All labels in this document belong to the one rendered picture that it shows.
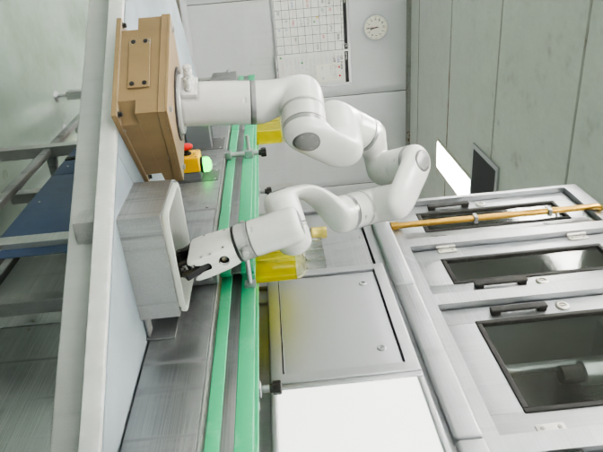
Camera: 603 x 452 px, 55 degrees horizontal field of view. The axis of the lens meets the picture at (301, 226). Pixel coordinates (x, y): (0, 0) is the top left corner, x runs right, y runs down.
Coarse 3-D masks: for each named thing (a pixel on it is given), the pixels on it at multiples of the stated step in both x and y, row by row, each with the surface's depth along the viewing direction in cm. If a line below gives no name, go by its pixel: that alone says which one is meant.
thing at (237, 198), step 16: (240, 80) 280; (240, 128) 213; (240, 144) 197; (240, 160) 184; (240, 176) 172; (224, 192) 161; (240, 192) 160; (224, 208) 152; (240, 208) 151; (224, 224) 143
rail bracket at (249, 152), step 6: (246, 138) 181; (246, 144) 182; (246, 150) 183; (252, 150) 183; (258, 150) 183; (264, 150) 183; (228, 156) 183; (234, 156) 183; (240, 156) 184; (246, 156) 183; (252, 156) 183; (264, 156) 184
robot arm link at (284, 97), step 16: (256, 80) 126; (272, 80) 125; (288, 80) 125; (304, 80) 125; (256, 96) 123; (272, 96) 124; (288, 96) 124; (304, 96) 123; (320, 96) 125; (256, 112) 124; (272, 112) 126; (288, 112) 122; (320, 112) 122
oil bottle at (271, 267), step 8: (264, 256) 149; (272, 256) 149; (280, 256) 148; (288, 256) 148; (296, 256) 148; (304, 256) 149; (256, 264) 146; (264, 264) 146; (272, 264) 146; (280, 264) 146; (288, 264) 146; (296, 264) 146; (304, 264) 147; (256, 272) 147; (264, 272) 147; (272, 272) 147; (280, 272) 147; (288, 272) 147; (296, 272) 147; (304, 272) 148; (256, 280) 148; (264, 280) 148; (272, 280) 148; (280, 280) 148
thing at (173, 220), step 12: (180, 192) 120; (168, 204) 107; (180, 204) 121; (168, 216) 105; (180, 216) 122; (168, 228) 105; (180, 228) 123; (168, 240) 106; (180, 240) 124; (168, 252) 108; (180, 288) 111; (180, 300) 112
